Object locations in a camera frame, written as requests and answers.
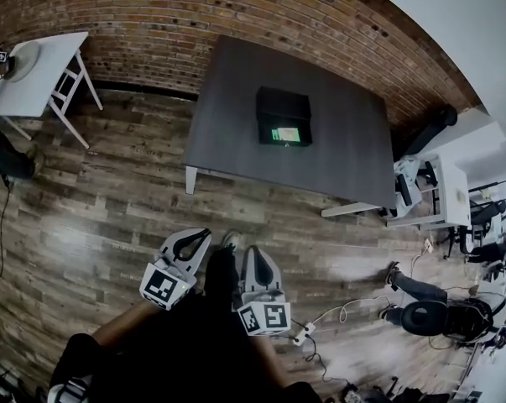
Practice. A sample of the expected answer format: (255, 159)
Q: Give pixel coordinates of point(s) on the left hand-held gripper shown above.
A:
(162, 286)

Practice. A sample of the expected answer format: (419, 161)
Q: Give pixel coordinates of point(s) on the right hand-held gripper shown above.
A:
(266, 315)

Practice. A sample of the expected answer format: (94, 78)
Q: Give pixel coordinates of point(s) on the small green package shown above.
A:
(287, 134)

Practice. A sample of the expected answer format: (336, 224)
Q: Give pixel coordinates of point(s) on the black container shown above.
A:
(283, 107)

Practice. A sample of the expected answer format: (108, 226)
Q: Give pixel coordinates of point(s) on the person's left forearm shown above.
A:
(122, 326)

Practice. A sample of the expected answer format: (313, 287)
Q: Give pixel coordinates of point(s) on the person's right forearm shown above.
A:
(267, 359)

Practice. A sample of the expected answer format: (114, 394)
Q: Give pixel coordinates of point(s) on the person's grey shoe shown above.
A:
(231, 239)

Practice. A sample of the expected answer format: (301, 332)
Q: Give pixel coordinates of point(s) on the white power strip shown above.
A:
(305, 332)

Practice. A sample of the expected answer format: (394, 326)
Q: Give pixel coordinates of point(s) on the person's black clothing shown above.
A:
(194, 351)

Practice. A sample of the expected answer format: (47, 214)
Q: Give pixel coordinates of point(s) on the dark grey table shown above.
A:
(345, 153)

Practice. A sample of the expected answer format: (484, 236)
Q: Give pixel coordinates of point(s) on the person's white shoe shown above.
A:
(68, 390)

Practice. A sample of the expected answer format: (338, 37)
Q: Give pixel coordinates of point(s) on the white desk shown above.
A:
(450, 183)

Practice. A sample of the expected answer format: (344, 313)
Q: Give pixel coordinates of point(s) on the white table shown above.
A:
(38, 82)

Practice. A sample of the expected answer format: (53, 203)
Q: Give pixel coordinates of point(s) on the black mesh office chair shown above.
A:
(485, 214)

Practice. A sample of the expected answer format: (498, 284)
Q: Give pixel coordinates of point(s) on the round grey disc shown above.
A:
(22, 59)

